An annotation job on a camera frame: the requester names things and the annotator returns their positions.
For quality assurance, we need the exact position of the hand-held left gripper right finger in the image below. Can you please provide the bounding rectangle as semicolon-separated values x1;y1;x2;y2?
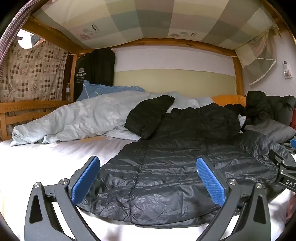
196;156;271;241

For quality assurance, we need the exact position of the black quilted down jacket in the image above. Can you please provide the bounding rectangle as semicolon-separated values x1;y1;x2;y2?
77;95;292;225

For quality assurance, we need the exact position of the sheer white tied curtain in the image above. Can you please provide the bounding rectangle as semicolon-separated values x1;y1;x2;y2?
235;23;282;85

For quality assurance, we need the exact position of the dark green puffer jacket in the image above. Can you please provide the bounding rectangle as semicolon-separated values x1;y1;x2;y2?
224;90;296;127

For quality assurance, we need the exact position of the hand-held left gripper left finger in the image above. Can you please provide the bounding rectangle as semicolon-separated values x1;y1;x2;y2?
24;156;101;241

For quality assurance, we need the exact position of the pastel checked canopy cloth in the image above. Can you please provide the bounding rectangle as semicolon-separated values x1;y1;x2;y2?
32;0;278;51

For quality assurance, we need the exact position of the grey garment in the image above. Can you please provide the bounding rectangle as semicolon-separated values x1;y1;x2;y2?
244;119;296;143

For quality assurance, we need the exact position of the white wall device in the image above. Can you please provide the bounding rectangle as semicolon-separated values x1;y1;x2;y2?
282;61;292;80

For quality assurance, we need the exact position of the white bed sheet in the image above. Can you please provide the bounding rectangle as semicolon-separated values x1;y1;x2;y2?
0;134;296;241

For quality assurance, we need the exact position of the orange pillow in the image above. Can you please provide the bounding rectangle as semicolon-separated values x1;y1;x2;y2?
211;95;247;107

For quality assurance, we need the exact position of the light blue duvet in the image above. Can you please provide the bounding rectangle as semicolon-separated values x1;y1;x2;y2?
10;89;214;147

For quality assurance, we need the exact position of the brown patterned curtain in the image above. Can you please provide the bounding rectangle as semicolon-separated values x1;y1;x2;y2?
0;39;69;103

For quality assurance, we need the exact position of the blue pillow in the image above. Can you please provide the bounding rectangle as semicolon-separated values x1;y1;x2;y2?
76;80;145;102

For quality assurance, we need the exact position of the purple houndstooth cloth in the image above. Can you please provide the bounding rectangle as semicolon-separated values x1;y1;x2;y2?
0;0;50;79

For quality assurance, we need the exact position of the black printed bag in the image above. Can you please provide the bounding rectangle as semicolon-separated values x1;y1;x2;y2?
73;49;116;102

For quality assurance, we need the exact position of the wooden bed frame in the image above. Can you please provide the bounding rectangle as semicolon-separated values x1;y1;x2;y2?
0;14;245;142

